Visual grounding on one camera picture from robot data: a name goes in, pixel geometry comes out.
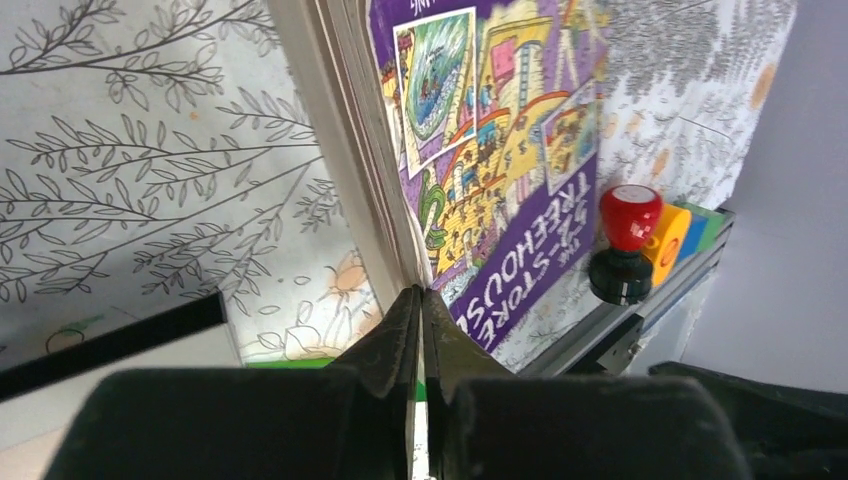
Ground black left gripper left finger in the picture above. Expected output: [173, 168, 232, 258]
[46, 286, 422, 479]

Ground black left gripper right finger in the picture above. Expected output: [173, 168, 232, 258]
[422, 290, 752, 479]

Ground white AVE notebook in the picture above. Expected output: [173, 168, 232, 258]
[408, 375, 432, 480]

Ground purple 52-storey treehouse book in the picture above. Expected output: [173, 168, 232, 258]
[269, 1, 610, 352]

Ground green transparent plastic folder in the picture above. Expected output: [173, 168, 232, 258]
[246, 358, 426, 402]

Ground red emergency stop button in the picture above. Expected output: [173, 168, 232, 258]
[588, 184, 692, 305]

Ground floral table mat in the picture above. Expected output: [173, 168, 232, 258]
[1, 1, 798, 370]

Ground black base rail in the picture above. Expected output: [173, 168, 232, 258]
[1, 291, 227, 401]

